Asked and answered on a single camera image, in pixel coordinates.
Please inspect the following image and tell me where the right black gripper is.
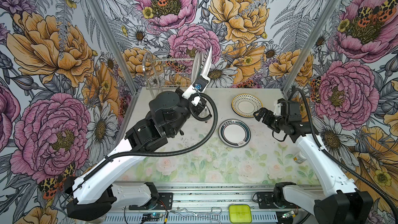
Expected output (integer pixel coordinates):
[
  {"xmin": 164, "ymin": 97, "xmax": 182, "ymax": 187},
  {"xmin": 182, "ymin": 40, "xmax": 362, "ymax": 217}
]
[{"xmin": 253, "ymin": 107, "xmax": 289, "ymax": 134}]

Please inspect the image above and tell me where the chrome wire dish rack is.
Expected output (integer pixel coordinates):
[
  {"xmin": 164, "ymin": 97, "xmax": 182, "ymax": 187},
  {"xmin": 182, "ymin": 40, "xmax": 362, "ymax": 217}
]
[{"xmin": 142, "ymin": 52, "xmax": 205, "ymax": 99}]

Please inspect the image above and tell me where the green banded plate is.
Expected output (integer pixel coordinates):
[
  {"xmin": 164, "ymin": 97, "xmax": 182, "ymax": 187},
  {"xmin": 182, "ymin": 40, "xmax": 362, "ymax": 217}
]
[{"xmin": 218, "ymin": 119, "xmax": 251, "ymax": 148}]

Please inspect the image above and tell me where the yellow rimmed white plate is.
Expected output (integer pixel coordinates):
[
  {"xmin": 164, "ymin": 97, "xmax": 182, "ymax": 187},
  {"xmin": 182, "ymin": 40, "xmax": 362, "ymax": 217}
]
[{"xmin": 231, "ymin": 94, "xmax": 263, "ymax": 118}]

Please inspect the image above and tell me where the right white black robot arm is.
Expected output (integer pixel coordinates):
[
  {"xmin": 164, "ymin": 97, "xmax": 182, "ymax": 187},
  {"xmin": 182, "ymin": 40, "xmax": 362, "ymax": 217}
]
[{"xmin": 254, "ymin": 99, "xmax": 373, "ymax": 224}]

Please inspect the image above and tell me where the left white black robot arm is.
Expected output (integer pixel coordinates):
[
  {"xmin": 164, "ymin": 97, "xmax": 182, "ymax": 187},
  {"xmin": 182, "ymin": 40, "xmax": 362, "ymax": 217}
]
[{"xmin": 64, "ymin": 75, "xmax": 218, "ymax": 222}]

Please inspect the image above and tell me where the small white pill bottle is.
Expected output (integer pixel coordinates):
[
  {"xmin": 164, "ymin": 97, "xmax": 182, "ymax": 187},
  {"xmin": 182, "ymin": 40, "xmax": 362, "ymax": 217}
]
[{"xmin": 293, "ymin": 151, "xmax": 307, "ymax": 164}]

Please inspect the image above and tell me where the green square lid box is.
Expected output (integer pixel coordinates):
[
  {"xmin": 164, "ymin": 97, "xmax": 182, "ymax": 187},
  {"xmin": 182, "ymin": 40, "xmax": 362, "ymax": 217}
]
[{"xmin": 229, "ymin": 204, "xmax": 252, "ymax": 224}]

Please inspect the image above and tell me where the small green circuit board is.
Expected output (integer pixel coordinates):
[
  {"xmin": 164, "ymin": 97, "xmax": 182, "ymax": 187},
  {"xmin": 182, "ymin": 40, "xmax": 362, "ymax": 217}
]
[{"xmin": 141, "ymin": 213, "xmax": 163, "ymax": 223}]

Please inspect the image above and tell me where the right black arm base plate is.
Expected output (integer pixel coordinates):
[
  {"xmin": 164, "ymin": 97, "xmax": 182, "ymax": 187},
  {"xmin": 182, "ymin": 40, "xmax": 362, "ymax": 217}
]
[{"xmin": 255, "ymin": 192, "xmax": 278, "ymax": 209}]

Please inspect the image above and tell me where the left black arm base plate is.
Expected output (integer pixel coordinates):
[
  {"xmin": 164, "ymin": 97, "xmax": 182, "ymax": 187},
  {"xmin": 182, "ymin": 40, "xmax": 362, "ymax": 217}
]
[{"xmin": 128, "ymin": 192, "xmax": 174, "ymax": 211}]

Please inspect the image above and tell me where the bent metal wire hook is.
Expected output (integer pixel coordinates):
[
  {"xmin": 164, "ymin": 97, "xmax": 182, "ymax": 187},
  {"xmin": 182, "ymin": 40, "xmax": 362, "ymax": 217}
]
[{"xmin": 170, "ymin": 207, "xmax": 223, "ymax": 224}]

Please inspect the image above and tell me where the right black corrugated cable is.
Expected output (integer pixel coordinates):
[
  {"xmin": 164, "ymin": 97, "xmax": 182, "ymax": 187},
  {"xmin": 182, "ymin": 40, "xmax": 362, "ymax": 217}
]
[{"xmin": 290, "ymin": 86, "xmax": 398, "ymax": 224}]

